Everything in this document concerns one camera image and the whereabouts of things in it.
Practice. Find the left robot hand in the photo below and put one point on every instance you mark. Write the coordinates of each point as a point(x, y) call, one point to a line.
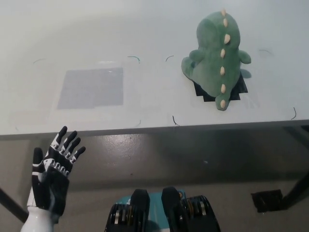
point(54, 186)

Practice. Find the green plush dinosaur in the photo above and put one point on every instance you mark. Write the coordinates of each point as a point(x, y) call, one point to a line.
point(212, 67)

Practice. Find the black table leg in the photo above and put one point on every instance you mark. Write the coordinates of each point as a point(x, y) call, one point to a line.
point(12, 204)
point(297, 191)

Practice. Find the robot torso black teal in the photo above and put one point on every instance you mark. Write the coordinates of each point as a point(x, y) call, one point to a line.
point(140, 212)

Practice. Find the grey tape patch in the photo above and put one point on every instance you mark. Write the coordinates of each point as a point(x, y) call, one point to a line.
point(91, 89)

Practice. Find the black tape patch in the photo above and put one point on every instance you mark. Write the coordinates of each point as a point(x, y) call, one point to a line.
point(205, 95)

